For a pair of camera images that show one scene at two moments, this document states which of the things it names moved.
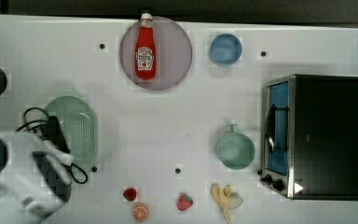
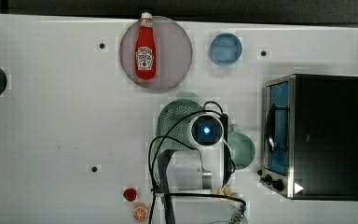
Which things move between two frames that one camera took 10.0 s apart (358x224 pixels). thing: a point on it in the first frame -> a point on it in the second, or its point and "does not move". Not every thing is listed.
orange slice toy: x=140 y=212 does not move
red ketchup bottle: x=145 y=54 does not move
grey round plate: x=173 y=50 does not move
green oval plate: x=78 y=125 -> x=174 y=120
